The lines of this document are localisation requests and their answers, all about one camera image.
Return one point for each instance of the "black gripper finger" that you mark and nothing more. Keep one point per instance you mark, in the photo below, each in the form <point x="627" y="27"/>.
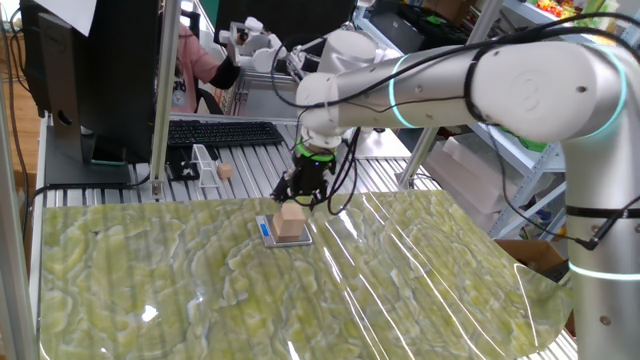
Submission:
<point x="282" y="190"/>
<point x="312" y="200"/>

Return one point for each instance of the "green marble pattern mat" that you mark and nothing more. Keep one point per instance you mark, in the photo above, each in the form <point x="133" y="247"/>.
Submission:
<point x="250" y="300"/>

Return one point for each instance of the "black Dell monitor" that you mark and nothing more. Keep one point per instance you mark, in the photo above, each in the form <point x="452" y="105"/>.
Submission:
<point x="115" y="75"/>

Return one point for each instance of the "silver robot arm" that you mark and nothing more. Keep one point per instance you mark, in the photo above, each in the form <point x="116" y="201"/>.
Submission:
<point x="525" y="90"/>

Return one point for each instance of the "black keyboard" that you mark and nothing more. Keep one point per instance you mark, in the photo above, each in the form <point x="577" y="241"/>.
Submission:
<point x="225" y="133"/>

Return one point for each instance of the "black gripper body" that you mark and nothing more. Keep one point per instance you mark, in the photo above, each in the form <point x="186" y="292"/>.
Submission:
<point x="312" y="175"/>

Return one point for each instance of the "brown cardboard box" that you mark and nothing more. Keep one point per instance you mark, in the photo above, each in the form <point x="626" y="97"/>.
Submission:
<point x="530" y="252"/>

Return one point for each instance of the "orange ball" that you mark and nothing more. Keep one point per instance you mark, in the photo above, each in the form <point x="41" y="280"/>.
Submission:
<point x="563" y="232"/>

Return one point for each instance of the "green flat packet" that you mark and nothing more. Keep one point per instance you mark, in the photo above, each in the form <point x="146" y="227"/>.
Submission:
<point x="530" y="142"/>

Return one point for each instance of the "wooden cube block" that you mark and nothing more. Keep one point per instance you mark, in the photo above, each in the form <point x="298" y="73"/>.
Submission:
<point x="289" y="222"/>

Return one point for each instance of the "white metal shelf rack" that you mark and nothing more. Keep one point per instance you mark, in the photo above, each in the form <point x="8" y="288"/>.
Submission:
<point x="530" y="160"/>

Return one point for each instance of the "small wooden bead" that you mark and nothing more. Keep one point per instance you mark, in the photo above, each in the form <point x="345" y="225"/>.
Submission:
<point x="225" y="171"/>

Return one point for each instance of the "colourful plastic bag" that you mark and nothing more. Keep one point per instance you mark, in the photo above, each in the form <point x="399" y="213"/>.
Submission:
<point x="542" y="220"/>

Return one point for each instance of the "red snack packets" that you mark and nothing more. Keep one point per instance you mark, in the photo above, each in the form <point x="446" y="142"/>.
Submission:
<point x="550" y="6"/>

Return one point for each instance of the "small white paper note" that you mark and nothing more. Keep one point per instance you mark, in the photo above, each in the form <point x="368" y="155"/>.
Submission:
<point x="70" y="12"/>

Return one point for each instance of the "black equipment case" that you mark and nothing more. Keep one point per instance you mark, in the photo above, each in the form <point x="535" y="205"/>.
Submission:
<point x="415" y="22"/>

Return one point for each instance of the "silver digital pocket scale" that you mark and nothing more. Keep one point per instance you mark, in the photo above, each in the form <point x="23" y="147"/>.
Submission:
<point x="265" y="230"/>

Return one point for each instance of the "white foam blocks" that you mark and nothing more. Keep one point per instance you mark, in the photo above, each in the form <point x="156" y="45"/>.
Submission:
<point x="475" y="175"/>

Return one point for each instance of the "green drink carton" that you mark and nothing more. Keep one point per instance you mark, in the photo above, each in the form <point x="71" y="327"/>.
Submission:
<point x="592" y="5"/>

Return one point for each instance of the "aluminium frame post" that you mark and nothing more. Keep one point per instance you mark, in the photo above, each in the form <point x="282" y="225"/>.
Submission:
<point x="12" y="250"/>
<point x="167" y="75"/>

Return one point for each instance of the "black electronic box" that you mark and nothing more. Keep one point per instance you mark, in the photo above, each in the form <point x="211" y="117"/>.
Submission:
<point x="557" y="272"/>

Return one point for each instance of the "person in pink top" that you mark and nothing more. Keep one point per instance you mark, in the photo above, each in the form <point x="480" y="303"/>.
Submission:
<point x="192" y="60"/>

